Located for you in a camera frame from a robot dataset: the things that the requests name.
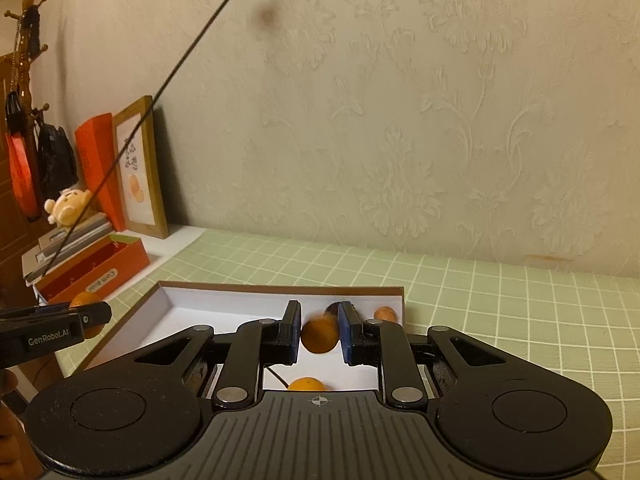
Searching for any orange tangerine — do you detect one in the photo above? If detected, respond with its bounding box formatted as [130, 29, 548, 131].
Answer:
[300, 314, 340, 354]

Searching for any small carrot piece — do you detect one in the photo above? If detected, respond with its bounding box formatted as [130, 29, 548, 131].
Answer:
[374, 306, 398, 323]

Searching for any plush toy figure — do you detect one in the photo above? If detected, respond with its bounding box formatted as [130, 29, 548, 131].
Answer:
[44, 188, 94, 228]

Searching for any dark brown round fruit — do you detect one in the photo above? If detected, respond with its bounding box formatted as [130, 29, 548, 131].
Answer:
[324, 302, 341, 318]

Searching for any green checkered tablecloth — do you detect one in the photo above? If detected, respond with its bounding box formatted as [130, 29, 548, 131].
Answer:
[110, 228, 639, 479]

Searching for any stack of books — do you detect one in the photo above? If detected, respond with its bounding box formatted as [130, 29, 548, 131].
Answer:
[22, 212, 113, 285]

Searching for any larger orange kumquat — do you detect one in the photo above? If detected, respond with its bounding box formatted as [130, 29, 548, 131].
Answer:
[70, 292, 104, 339]

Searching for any black bag hanging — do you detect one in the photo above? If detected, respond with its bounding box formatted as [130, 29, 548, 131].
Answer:
[37, 122, 78, 200]

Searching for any brown white cardboard box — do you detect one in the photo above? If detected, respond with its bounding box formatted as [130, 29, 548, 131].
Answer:
[77, 282, 405, 391]

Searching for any wooden coat rack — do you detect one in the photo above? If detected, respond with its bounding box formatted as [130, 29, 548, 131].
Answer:
[4, 0, 49, 216]

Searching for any red orange box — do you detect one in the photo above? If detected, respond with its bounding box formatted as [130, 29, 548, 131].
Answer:
[34, 234, 150, 304]

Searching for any black power cable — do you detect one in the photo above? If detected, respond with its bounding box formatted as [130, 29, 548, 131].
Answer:
[41, 0, 260, 279]

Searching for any wooden picture frame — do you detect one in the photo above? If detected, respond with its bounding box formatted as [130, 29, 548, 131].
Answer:
[113, 96, 169, 240]

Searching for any red hanging bag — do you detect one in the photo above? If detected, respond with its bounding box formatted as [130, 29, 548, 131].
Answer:
[4, 90, 40, 222]

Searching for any small orange kumquat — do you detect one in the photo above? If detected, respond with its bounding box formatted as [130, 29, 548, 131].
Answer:
[288, 377, 326, 391]

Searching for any red paper folder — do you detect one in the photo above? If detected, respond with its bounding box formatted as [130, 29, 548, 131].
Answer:
[75, 113, 126, 232]

